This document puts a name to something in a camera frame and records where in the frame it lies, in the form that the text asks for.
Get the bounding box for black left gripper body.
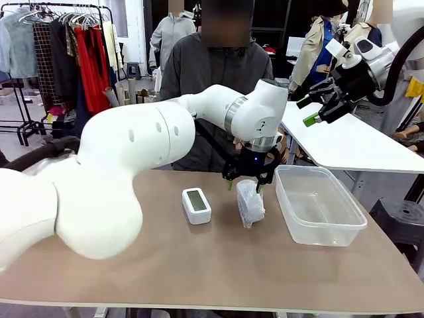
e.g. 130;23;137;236
238;145;281;175

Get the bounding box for person in grey jacket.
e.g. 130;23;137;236
158;0;274;173

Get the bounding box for white unwrapped digital clock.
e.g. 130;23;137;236
181;187;212;225

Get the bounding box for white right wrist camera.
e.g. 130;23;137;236
325;36;362;69

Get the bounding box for cream hanging garment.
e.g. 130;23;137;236
101;21;120;72

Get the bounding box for slanted grey cardboard tube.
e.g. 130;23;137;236
103;86;121;107

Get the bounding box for person in light hoodie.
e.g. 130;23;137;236
148;0;197;70

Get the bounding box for black plastic stool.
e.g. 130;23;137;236
369;197;424;266

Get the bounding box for beige cardboard tube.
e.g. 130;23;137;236
115;81;129;106

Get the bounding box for light blue hanging jacket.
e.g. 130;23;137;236
0;8;39;79

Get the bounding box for mannequin in beige coat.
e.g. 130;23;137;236
288;0;348;92

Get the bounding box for grey plastic stool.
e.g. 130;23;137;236
125;62;142;80

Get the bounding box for white monitor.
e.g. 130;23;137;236
285;36;307;57

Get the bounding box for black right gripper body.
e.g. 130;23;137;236
333;61;380;100

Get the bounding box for black metal clothes rack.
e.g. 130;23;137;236
0;2;122;146

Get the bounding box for black hanging garment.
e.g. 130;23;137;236
49;21;80;109

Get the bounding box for yellow cloth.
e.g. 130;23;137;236
405;75;424;99

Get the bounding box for checkered hanging garment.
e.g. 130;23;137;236
32;22;56;97

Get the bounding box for bubble clock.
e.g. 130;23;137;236
235;179;266;229

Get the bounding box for clear plastic container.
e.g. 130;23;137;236
274;164;368;248

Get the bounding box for lying mannequin legs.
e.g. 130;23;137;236
392;121;424;152

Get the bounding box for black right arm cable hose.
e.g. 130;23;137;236
367;29;424;107

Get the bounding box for white side table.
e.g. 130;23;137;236
280;99;424;174

